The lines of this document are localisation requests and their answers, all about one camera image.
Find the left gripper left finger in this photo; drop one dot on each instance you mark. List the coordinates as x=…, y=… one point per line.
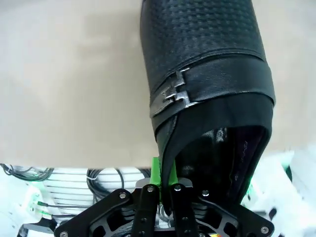
x=145, y=209

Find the black buckle shoe with stuffing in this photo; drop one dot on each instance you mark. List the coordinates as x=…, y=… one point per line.
x=197, y=49

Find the black box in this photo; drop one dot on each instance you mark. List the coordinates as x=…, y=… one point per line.
x=39, y=225

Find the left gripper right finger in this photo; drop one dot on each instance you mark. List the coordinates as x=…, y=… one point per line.
x=185, y=212

